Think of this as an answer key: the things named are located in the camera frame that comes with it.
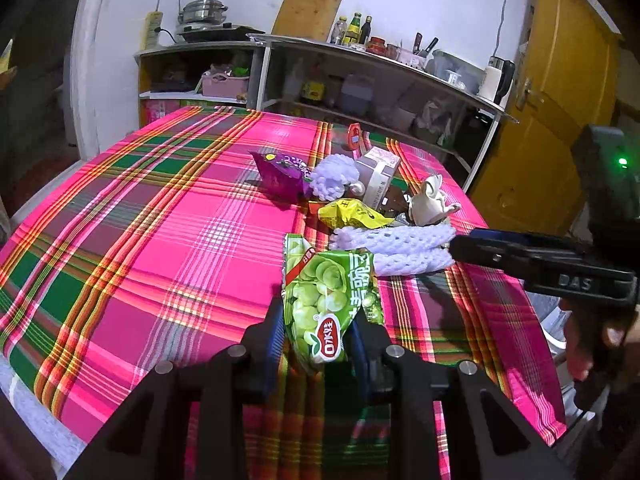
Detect steel steamer pot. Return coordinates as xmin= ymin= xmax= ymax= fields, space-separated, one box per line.
xmin=177 ymin=0 xmax=229 ymax=26

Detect wooden cutting board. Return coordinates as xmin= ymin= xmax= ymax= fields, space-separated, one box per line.
xmin=271 ymin=0 xmax=346 ymax=42

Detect yellow snack packet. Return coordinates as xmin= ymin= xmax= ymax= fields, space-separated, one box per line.
xmin=317 ymin=198 xmax=396 ymax=231

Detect yellow power strip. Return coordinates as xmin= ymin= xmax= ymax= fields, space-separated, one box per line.
xmin=144 ymin=11 xmax=164 ymax=51

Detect large metal shelf unit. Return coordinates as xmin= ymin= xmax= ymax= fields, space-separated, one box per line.
xmin=247 ymin=34 xmax=521 ymax=192

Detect yellow wooden door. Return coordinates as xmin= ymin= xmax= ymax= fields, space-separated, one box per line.
xmin=470 ymin=0 xmax=624 ymax=237

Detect kitchen knives in pink holder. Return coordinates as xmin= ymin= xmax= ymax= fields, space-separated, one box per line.
xmin=400 ymin=32 xmax=440 ymax=69

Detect small cardboard box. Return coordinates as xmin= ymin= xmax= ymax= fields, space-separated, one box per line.
xmin=355 ymin=146 xmax=402 ymax=206

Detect green snack packet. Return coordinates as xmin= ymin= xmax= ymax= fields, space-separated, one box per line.
xmin=282 ymin=234 xmax=386 ymax=373

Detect clear plastic container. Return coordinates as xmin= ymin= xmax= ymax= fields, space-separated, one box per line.
xmin=432 ymin=50 xmax=486 ymax=92

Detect pink plastic basket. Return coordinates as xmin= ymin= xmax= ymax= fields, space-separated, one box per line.
xmin=201 ymin=72 xmax=251 ymax=99

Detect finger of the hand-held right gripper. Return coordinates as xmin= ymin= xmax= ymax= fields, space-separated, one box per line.
xmin=469 ymin=228 xmax=577 ymax=255
xmin=449 ymin=235 xmax=528 ymax=282

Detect round lavender foam fruit net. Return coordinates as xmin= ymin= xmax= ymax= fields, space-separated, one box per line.
xmin=309 ymin=154 xmax=362 ymax=200

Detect black induction cooker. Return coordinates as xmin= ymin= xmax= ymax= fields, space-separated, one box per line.
xmin=176 ymin=24 xmax=266 ymax=44

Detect person's right hand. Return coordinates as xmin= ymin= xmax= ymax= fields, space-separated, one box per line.
xmin=559 ymin=301 xmax=639 ymax=384

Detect purple snack packet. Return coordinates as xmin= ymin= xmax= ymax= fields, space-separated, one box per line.
xmin=248 ymin=150 xmax=316 ymax=203

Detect small wooden shelf unit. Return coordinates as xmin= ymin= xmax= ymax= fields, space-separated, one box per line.
xmin=134 ymin=41 xmax=266 ymax=128

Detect purple plastic jug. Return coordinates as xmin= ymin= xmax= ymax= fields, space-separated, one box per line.
xmin=340 ymin=75 xmax=376 ymax=111

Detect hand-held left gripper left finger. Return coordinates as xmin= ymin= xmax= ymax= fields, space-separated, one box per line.
xmin=65 ymin=284 xmax=287 ymax=480

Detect brown coffee packet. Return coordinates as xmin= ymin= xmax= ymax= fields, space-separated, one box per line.
xmin=380 ymin=185 xmax=416 ymax=217

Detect pink plaid tablecloth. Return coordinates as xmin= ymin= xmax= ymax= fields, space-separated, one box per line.
xmin=0 ymin=106 xmax=568 ymax=480

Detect oil bottle with yellow label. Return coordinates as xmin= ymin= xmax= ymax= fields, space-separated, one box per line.
xmin=300 ymin=77 xmax=326 ymax=106

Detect white electric kettle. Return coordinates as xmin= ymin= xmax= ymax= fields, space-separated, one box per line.
xmin=478 ymin=56 xmax=516 ymax=106

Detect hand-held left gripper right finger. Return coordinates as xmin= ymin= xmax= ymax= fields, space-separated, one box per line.
xmin=348 ymin=319 xmax=576 ymax=480

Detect metal door handle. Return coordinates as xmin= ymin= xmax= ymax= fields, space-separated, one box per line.
xmin=515 ymin=77 xmax=541 ymax=111

